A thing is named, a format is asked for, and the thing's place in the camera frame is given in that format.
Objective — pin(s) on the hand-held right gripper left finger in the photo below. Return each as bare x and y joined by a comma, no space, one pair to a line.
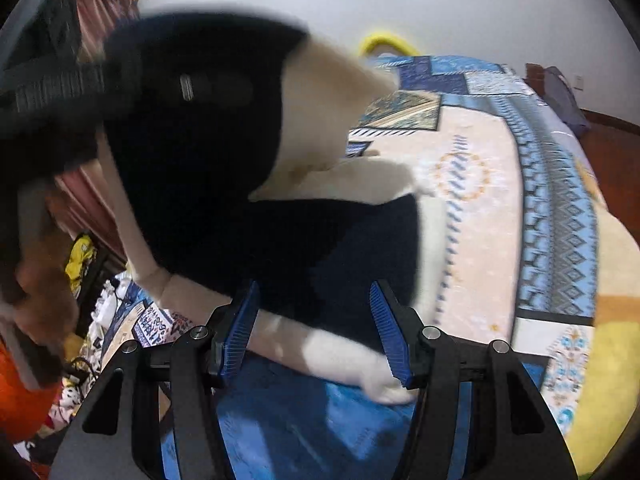
240,332

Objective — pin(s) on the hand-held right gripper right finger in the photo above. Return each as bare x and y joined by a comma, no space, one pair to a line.
392,340

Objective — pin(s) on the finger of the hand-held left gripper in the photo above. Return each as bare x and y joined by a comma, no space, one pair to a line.
65,91

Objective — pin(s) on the cream navy striped cat sweater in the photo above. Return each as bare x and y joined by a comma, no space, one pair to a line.
210,170

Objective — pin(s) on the person's left hand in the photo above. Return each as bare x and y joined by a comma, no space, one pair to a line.
47,290

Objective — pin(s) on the striped pink brown curtain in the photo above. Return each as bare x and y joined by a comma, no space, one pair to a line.
100,10

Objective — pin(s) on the printed paper booklets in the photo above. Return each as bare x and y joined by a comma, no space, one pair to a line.
157,321

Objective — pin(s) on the yellow printed bag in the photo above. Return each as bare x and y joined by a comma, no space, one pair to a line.
80,260

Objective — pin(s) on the blue patchwork bed quilt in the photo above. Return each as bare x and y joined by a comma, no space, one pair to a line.
490,200

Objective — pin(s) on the cream yellow blanket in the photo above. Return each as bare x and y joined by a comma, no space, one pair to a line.
607,320

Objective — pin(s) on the orange cloth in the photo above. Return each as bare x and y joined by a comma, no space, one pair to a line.
22,400

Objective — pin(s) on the grey bag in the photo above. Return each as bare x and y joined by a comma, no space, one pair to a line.
562,97

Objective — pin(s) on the yellow foam tube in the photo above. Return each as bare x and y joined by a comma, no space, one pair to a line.
382,44

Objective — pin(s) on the white wall outlet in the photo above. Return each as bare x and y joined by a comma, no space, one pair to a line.
579,81

